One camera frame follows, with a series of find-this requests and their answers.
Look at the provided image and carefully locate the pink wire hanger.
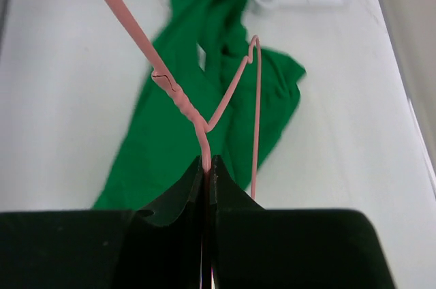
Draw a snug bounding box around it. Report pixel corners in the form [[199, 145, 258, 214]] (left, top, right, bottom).
[[105, 0, 262, 288]]

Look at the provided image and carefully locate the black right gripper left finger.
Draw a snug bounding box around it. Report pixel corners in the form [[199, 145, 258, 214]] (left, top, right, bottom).
[[1, 159, 203, 288]]

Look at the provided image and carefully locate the green t shirt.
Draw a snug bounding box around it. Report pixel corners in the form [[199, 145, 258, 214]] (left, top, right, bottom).
[[93, 0, 305, 209]]

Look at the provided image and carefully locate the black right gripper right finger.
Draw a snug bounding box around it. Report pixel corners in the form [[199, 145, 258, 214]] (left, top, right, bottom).
[[210, 155, 395, 288]]

